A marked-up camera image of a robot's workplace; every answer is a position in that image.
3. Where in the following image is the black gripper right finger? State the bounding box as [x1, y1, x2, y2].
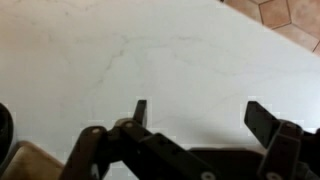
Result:
[243, 100, 320, 180]

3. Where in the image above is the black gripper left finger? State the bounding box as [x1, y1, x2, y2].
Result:
[59, 99, 218, 180]

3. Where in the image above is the black coffee maker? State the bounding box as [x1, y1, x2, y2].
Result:
[0, 102, 15, 166]

